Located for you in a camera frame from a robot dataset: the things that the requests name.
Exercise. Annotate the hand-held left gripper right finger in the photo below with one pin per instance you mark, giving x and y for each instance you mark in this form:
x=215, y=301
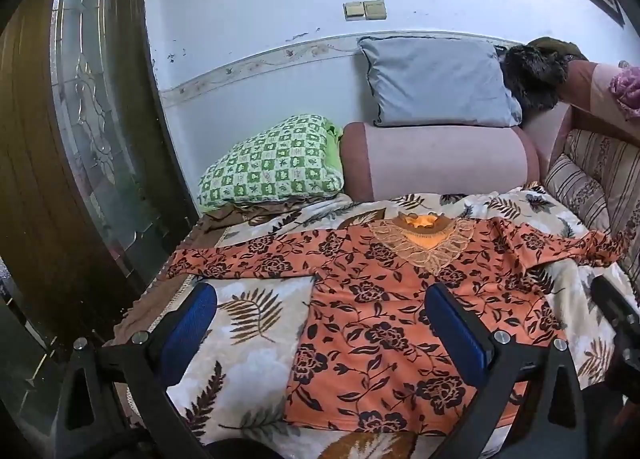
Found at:
x=457, y=326

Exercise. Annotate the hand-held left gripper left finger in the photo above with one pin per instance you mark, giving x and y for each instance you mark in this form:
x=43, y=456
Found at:
x=192, y=319

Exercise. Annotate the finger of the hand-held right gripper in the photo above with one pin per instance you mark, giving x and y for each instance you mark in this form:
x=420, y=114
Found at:
x=617, y=301

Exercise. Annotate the orange floral blouse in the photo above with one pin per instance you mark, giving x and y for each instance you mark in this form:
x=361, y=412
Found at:
x=395, y=319

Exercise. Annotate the brown fringed cloth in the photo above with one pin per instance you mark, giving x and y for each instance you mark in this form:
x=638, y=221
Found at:
x=150, y=304

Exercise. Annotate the leaf print blanket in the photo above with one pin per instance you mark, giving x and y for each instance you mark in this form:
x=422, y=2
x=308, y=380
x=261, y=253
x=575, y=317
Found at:
x=250, y=369

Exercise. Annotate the striped sofa cushion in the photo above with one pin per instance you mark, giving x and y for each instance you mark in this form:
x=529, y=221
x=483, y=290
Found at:
x=597, y=179

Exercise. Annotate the pink bolster cushion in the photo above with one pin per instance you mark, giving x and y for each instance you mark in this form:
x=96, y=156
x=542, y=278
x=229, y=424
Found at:
x=440, y=161

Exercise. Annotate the green checkered pillow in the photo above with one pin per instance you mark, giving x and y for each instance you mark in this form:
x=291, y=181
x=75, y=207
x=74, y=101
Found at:
x=272, y=161

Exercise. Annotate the wooden door with glass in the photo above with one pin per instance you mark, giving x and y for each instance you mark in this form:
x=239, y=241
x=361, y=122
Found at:
x=75, y=149

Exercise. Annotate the pink cloth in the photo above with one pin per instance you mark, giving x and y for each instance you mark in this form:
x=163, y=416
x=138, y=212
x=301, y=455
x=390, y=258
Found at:
x=607, y=89

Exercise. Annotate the dark furry cushion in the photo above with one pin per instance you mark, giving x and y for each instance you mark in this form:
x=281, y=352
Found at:
x=532, y=76

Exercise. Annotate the grey blue pillow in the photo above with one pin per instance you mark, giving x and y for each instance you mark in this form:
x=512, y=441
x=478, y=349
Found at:
x=440, y=81

